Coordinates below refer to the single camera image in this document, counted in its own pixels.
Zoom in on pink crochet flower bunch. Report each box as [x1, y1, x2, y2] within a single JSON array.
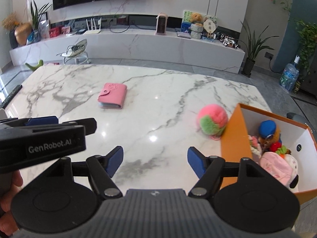
[[248, 135, 263, 156]]

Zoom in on trailing pothos plant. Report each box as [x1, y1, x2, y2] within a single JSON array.
[[295, 20, 317, 80]]

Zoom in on potted long-leaf plant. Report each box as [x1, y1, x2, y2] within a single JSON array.
[[239, 20, 274, 77]]

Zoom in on dried flowers in dark vase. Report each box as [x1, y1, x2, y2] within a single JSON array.
[[1, 12, 20, 50]]

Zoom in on white wifi router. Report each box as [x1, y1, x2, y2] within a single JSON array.
[[83, 17, 102, 35]]

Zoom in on blue water jug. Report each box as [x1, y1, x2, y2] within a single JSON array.
[[279, 56, 300, 91]]

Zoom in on orange cardboard box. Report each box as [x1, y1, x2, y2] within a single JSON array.
[[219, 103, 317, 204]]

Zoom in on white panda plush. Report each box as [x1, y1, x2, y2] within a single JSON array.
[[285, 154, 300, 190]]

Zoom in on person's left hand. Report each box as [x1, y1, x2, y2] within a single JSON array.
[[0, 172, 24, 233]]

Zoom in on teddy bear in knitted pot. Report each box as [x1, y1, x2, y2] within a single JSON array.
[[189, 13, 204, 39]]

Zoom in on white marble media console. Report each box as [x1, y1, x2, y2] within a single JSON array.
[[9, 27, 245, 74]]

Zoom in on red orange persimmon plush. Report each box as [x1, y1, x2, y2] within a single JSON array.
[[269, 141, 289, 158]]

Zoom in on pink mini backpack pouch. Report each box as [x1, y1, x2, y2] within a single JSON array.
[[260, 152, 294, 186]]

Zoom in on pink green pompom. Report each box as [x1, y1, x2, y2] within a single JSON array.
[[197, 104, 228, 142]]

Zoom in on grey drawer cabinet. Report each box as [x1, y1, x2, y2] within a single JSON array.
[[300, 76, 317, 95]]

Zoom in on orchid plant in blue vase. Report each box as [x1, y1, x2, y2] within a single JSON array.
[[26, 0, 51, 44]]

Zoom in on round white hand fan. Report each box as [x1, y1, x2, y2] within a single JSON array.
[[203, 15, 218, 39]]

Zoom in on black ribbed strip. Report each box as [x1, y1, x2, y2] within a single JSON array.
[[0, 84, 23, 108]]

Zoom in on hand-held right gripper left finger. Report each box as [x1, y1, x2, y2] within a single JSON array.
[[56, 146, 124, 200]]

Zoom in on golden round vase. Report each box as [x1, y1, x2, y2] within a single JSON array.
[[14, 22, 32, 46]]

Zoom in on black white block toy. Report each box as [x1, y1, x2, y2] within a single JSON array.
[[219, 34, 240, 49]]

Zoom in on brown bear plush keychain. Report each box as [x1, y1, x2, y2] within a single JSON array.
[[258, 120, 283, 152]]

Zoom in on green blue painting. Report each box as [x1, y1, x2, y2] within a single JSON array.
[[181, 10, 196, 33]]

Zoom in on pink snap wallet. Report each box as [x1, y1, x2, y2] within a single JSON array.
[[97, 83, 127, 109]]

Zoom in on pink white space heater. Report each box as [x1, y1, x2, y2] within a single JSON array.
[[156, 12, 169, 35]]

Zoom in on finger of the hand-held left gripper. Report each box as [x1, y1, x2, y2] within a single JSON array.
[[0, 116, 59, 130], [59, 118, 97, 136]]

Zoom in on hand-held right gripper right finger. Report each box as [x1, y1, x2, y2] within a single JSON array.
[[187, 147, 269, 200]]

